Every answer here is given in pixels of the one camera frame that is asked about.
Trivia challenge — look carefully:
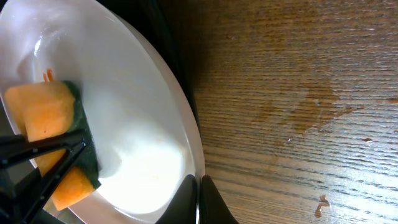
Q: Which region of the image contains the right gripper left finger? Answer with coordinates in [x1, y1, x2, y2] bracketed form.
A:
[155, 174, 198, 224]

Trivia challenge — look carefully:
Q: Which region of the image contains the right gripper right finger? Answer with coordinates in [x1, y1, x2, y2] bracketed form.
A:
[199, 175, 239, 224]

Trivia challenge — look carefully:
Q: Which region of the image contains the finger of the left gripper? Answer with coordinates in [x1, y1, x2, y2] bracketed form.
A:
[1, 129, 86, 223]

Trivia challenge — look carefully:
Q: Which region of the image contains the green and yellow sponge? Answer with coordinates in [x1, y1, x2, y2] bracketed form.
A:
[4, 81, 101, 211]

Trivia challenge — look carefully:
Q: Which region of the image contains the white plate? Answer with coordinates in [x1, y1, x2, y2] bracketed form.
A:
[1, 0, 205, 223]

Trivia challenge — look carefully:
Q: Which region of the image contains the black round tray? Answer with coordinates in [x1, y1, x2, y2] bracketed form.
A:
[96, 0, 201, 131]

